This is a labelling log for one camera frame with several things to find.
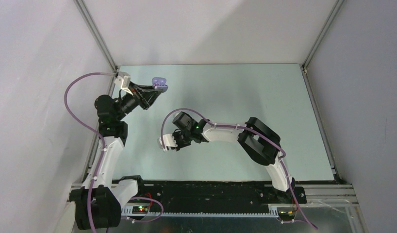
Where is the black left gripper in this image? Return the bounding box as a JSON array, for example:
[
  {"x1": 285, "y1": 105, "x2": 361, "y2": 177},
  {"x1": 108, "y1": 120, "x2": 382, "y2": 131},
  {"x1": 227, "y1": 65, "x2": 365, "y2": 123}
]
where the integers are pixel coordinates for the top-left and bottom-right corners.
[{"x1": 115, "y1": 81, "x2": 162, "y2": 121}]

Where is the purple earbud charging case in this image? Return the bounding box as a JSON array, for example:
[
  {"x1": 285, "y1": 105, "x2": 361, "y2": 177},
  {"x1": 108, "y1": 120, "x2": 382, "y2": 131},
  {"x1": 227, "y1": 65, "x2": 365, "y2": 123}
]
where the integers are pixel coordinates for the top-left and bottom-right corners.
[{"x1": 151, "y1": 77, "x2": 168, "y2": 92}]

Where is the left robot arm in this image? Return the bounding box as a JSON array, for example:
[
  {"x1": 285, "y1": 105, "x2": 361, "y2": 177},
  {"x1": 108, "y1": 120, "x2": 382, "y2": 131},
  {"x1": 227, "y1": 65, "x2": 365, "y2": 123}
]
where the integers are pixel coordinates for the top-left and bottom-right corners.
[{"x1": 69, "y1": 78, "x2": 168, "y2": 230}]

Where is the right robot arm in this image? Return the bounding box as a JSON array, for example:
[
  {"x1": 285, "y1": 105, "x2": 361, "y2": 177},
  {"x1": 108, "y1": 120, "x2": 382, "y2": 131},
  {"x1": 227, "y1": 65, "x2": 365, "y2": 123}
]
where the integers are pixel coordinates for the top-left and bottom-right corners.
[{"x1": 159, "y1": 108, "x2": 298, "y2": 204}]

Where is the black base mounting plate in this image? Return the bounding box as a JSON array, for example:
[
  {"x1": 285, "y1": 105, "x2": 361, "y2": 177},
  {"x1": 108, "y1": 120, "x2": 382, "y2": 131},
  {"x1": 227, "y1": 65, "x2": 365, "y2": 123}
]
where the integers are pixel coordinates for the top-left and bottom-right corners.
[{"x1": 138, "y1": 180, "x2": 307, "y2": 215}]

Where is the left controller board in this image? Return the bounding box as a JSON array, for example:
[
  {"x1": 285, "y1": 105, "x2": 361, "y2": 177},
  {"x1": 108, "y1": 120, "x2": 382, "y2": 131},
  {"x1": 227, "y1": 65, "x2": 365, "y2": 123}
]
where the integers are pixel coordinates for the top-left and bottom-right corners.
[{"x1": 132, "y1": 206, "x2": 149, "y2": 215}]

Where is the controller board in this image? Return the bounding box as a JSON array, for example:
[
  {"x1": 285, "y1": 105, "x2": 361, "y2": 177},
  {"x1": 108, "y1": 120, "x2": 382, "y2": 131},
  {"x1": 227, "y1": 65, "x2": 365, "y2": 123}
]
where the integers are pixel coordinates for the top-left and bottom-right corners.
[
  {"x1": 132, "y1": 206, "x2": 149, "y2": 215},
  {"x1": 278, "y1": 211, "x2": 295, "y2": 222}
]

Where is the right controller board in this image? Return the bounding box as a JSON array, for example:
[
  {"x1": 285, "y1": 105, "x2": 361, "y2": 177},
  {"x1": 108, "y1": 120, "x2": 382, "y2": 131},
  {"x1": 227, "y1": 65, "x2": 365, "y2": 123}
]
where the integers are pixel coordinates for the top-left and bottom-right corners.
[{"x1": 278, "y1": 211, "x2": 295, "y2": 222}]

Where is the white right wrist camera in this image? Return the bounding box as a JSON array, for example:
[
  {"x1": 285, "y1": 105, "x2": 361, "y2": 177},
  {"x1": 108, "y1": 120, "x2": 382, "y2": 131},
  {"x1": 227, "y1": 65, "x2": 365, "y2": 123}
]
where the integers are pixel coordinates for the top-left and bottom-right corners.
[{"x1": 158, "y1": 133, "x2": 179, "y2": 152}]

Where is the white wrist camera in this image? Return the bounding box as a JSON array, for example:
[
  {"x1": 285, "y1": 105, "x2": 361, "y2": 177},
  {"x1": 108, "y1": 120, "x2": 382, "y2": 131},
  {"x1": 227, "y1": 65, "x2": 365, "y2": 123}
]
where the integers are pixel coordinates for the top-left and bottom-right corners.
[
  {"x1": 115, "y1": 72, "x2": 131, "y2": 90},
  {"x1": 158, "y1": 133, "x2": 179, "y2": 152}
]

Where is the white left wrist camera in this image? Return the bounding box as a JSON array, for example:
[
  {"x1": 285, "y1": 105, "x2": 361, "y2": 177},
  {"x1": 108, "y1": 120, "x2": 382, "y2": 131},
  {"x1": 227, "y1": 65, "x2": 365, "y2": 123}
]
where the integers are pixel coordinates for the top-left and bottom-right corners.
[{"x1": 115, "y1": 72, "x2": 131, "y2": 90}]

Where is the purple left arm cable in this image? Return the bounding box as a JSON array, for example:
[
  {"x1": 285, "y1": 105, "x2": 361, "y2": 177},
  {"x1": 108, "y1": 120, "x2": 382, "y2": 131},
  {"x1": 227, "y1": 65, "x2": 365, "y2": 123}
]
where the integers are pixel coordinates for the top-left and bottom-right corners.
[{"x1": 64, "y1": 72, "x2": 165, "y2": 233}]

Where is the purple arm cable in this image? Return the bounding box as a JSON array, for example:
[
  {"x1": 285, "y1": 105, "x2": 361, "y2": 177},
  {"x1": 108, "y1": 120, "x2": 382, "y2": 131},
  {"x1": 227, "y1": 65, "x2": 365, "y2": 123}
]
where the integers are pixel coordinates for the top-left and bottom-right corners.
[
  {"x1": 160, "y1": 108, "x2": 319, "y2": 231},
  {"x1": 64, "y1": 72, "x2": 165, "y2": 233}
]

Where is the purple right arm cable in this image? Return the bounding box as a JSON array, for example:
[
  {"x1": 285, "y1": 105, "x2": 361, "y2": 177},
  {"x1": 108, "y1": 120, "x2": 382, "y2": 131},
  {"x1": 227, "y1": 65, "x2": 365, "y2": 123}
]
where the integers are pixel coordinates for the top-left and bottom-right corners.
[{"x1": 160, "y1": 108, "x2": 319, "y2": 231}]

